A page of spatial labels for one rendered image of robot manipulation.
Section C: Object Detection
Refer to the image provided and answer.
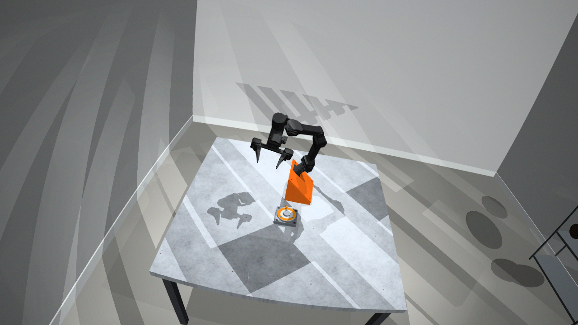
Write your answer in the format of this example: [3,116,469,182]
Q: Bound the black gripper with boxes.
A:
[250,132,294,169]

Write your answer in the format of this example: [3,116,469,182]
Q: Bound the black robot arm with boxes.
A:
[268,113,327,177]

